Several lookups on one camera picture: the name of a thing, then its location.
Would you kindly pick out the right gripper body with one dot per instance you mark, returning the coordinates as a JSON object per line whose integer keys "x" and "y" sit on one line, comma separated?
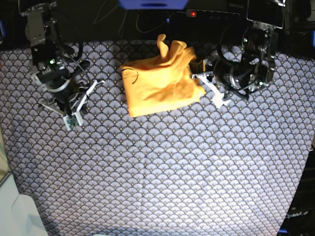
{"x": 62, "y": 85}

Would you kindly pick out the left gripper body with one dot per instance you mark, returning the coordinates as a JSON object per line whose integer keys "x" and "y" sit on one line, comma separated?
{"x": 244, "y": 77}

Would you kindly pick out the yellow T-shirt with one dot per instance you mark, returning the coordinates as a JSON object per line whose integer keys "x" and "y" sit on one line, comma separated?
{"x": 162, "y": 83}

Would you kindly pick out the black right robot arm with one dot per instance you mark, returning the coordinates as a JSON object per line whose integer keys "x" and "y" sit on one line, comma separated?
{"x": 53, "y": 66}

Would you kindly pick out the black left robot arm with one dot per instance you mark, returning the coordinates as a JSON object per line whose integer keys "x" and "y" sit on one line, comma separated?
{"x": 259, "y": 40}

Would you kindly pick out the black power strip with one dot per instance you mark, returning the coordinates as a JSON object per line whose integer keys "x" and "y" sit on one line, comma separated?
{"x": 212, "y": 14}

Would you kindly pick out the blue fan-pattern tablecloth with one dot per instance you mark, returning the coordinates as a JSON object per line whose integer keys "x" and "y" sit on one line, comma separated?
{"x": 197, "y": 170}

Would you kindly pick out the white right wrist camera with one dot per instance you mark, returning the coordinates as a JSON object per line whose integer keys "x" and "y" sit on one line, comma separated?
{"x": 74, "y": 120}

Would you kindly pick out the blue base camera mount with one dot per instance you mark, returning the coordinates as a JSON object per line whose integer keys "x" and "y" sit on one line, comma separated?
{"x": 153, "y": 4}

